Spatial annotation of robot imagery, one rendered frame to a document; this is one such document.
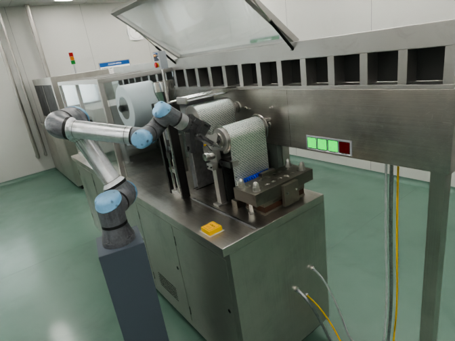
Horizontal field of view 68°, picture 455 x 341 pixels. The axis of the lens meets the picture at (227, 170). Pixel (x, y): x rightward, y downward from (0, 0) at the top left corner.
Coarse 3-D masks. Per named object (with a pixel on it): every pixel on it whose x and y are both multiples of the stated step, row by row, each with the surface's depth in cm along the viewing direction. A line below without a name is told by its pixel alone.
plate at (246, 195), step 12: (288, 168) 179; (252, 180) 171; (264, 180) 168; (276, 180) 166; (288, 180) 165; (300, 180) 170; (240, 192) 161; (252, 192) 156; (264, 192) 156; (276, 192) 161; (252, 204) 157
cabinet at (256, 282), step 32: (96, 192) 305; (96, 224) 352; (160, 224) 196; (288, 224) 162; (320, 224) 178; (160, 256) 215; (192, 256) 173; (256, 256) 152; (288, 256) 166; (320, 256) 183; (160, 288) 237; (192, 288) 188; (224, 288) 155; (256, 288) 156; (288, 288) 171; (320, 288) 189; (192, 320) 204; (224, 320) 166; (256, 320) 160; (288, 320) 176
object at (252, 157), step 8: (248, 144) 171; (256, 144) 174; (264, 144) 178; (232, 152) 166; (240, 152) 169; (248, 152) 172; (256, 152) 175; (264, 152) 179; (240, 160) 170; (248, 160) 173; (256, 160) 176; (264, 160) 180; (240, 168) 171; (248, 168) 174; (256, 168) 177; (264, 168) 181; (240, 176) 172; (248, 176) 175
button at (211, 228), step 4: (208, 224) 156; (212, 224) 155; (216, 224) 155; (204, 228) 152; (208, 228) 152; (212, 228) 152; (216, 228) 151; (220, 228) 152; (204, 232) 153; (208, 232) 150; (212, 232) 150; (216, 232) 151
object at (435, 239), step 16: (432, 176) 140; (448, 176) 138; (432, 192) 142; (448, 192) 141; (432, 208) 144; (448, 208) 144; (432, 224) 146; (432, 240) 149; (432, 256) 151; (432, 272) 153; (432, 288) 156; (432, 304) 158; (432, 320) 161; (432, 336) 164
